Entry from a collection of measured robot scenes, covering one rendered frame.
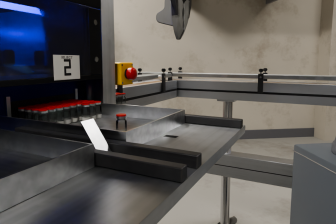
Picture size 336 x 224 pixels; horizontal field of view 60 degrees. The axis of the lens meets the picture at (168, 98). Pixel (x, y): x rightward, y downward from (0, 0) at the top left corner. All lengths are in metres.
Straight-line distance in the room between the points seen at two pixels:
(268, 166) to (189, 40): 2.45
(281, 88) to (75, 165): 1.15
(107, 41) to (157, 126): 0.37
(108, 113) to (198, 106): 2.98
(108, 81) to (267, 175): 0.98
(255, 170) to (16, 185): 1.32
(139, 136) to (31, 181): 0.23
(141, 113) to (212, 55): 3.04
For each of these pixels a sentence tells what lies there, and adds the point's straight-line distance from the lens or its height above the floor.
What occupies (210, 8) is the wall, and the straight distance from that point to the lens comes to 3.82.
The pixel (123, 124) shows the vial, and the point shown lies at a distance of 0.59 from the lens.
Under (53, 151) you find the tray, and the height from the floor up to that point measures 0.89.
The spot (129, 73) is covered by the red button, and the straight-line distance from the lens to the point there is 0.92.
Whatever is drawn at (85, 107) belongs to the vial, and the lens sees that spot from 0.77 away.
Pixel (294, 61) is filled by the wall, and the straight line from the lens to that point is 4.23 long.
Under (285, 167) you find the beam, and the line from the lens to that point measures 1.54.
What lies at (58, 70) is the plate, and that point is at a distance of 0.74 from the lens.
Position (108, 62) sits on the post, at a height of 1.03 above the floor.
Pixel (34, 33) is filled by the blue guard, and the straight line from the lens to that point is 0.70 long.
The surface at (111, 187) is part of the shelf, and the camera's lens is 0.38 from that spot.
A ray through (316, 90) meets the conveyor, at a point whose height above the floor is 0.91.
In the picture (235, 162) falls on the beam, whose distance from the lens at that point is 1.57.
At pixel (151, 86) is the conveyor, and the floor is 0.92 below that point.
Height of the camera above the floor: 1.04
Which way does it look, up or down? 7 degrees down
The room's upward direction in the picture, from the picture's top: straight up
